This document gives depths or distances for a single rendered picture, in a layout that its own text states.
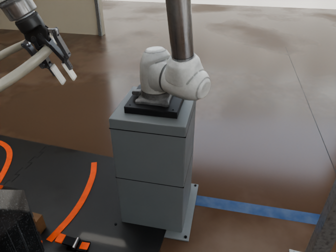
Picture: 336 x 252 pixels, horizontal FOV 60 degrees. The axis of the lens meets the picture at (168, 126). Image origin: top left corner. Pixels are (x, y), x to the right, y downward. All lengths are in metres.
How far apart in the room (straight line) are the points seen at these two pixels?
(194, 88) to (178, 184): 0.60
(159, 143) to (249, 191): 1.00
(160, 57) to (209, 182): 1.18
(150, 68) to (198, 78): 0.26
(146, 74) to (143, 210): 0.86
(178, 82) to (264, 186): 1.29
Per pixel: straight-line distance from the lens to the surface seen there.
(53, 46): 1.02
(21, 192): 1.51
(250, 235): 2.02
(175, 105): 1.51
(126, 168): 1.66
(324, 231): 1.67
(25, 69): 0.95
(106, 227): 2.00
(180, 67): 1.28
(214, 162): 2.47
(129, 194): 1.80
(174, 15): 1.22
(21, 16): 0.99
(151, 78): 1.44
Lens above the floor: 1.56
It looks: 33 degrees down
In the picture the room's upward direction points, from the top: straight up
